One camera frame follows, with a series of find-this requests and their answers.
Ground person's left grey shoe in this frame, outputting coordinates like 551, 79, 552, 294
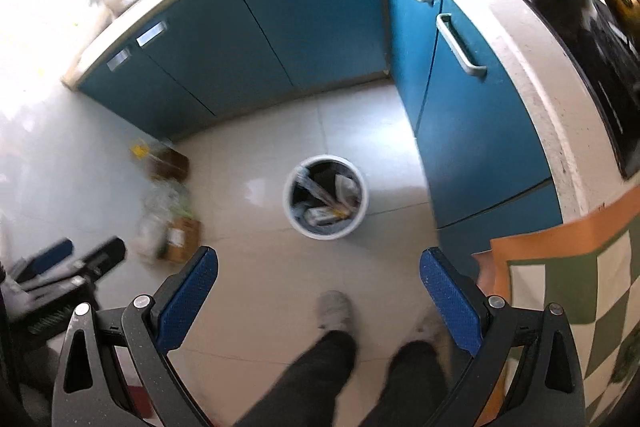
317, 290, 359, 334

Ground person's leg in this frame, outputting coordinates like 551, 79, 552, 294
359, 339, 452, 427
234, 328, 359, 427

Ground green checkered cloth orange border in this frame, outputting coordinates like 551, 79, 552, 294
471, 194, 640, 427

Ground labelled brown cardboard box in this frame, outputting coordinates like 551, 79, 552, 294
162, 217, 204, 264

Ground flat silver cabinet handle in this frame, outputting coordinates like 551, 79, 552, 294
106, 48, 132, 71
135, 21, 169, 48

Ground person's left leg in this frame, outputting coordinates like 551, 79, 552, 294
234, 328, 359, 427

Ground person's right grey shoe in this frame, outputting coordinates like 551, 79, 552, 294
412, 311, 454, 349

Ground clear plastic bag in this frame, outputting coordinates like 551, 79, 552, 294
134, 181, 194, 259

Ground person's grey shoe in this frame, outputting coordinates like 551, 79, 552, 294
317, 290, 359, 334
412, 311, 454, 349

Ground person's right leg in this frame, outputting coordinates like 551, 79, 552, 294
359, 339, 452, 427

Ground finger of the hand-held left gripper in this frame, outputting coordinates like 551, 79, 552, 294
30, 235, 127, 294
14, 238, 75, 282

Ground blue kitchen cabinets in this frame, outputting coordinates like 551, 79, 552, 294
61, 0, 603, 229

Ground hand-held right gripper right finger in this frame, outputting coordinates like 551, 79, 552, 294
419, 247, 587, 427

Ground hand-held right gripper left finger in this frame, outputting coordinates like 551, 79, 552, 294
51, 246, 219, 427

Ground crumpled white paper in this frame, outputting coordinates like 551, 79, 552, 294
334, 174, 362, 208

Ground white round trash bin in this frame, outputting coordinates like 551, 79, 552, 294
282, 154, 370, 241

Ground blue cabinet door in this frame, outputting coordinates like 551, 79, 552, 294
381, 0, 444, 130
416, 0, 554, 229
434, 181, 565, 280
134, 0, 297, 118
229, 0, 392, 88
79, 49, 219, 140

